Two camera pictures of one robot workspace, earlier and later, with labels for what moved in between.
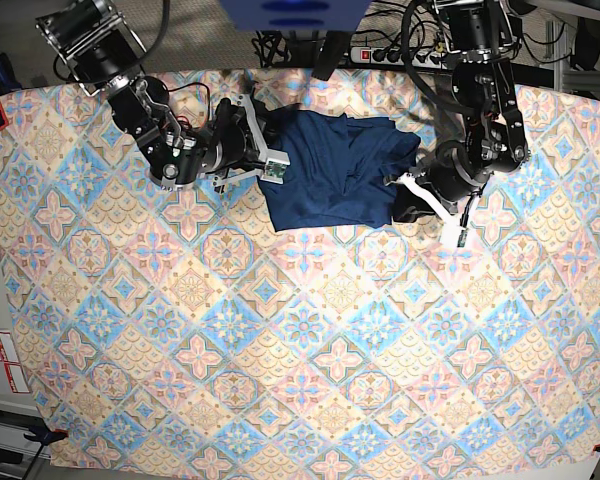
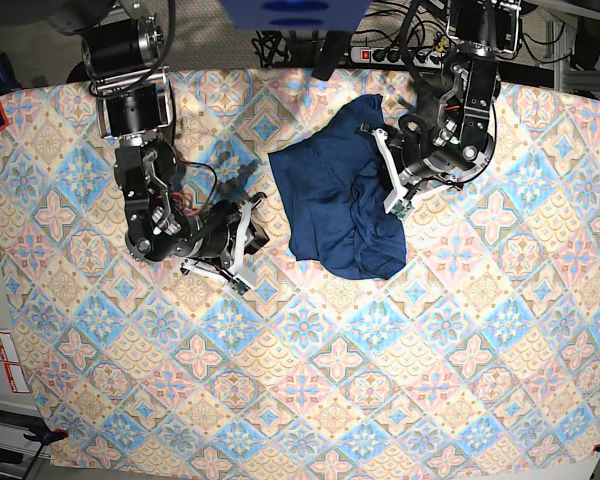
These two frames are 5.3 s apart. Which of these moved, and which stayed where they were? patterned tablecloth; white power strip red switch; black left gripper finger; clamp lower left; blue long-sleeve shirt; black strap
Moved: blue long-sleeve shirt; black left gripper finger
Stayed: clamp lower left; black strap; patterned tablecloth; white power strip red switch
